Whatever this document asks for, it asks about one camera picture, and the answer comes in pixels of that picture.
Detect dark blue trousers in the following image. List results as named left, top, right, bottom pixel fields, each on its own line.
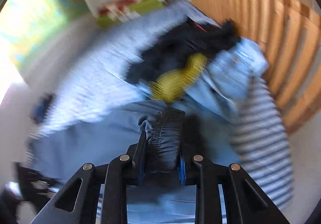
left=29, top=101, right=238, bottom=223

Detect folded blue grey clothes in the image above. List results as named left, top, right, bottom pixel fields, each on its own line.
left=30, top=94, right=54, bottom=124

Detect light blue denim jeans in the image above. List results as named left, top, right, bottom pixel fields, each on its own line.
left=138, top=38, right=269, bottom=124

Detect blue white striped bedspread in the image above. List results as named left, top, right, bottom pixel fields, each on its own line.
left=29, top=1, right=293, bottom=216

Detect black garment with yellow stripes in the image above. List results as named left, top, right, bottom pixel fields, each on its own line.
left=125, top=18, right=241, bottom=103

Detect red patterned folded blanket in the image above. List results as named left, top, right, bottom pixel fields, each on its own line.
left=96, top=0, right=164, bottom=17

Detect wooden slatted bed rail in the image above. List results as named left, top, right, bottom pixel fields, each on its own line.
left=190, top=0, right=320, bottom=134

